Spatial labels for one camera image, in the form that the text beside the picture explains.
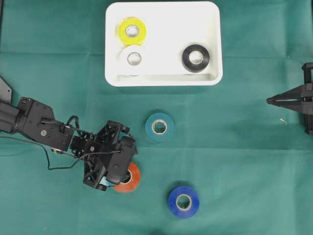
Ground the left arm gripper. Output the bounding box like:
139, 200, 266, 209
69, 120, 138, 191

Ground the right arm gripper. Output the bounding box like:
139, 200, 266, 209
267, 62, 313, 135

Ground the red tape roll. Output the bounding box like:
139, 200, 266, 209
113, 162, 141, 193

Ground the white tape roll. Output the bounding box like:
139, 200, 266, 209
119, 45, 146, 68

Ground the black tape roll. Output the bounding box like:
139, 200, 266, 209
182, 44, 210, 73

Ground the yellow tape roll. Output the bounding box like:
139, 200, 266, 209
118, 17, 147, 46

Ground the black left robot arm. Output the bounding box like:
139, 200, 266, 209
0, 97, 141, 192

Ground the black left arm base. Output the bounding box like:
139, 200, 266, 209
0, 77, 12, 103

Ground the teal green tape roll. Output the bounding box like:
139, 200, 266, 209
145, 113, 175, 142

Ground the blue tape roll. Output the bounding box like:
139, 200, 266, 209
168, 186, 200, 219

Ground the white plastic tray case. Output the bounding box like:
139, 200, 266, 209
104, 1, 223, 87

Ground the green table cloth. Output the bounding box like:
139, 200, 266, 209
0, 0, 313, 235

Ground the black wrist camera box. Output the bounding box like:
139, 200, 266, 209
106, 141, 134, 185

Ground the thin black camera cable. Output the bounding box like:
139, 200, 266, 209
0, 115, 123, 171

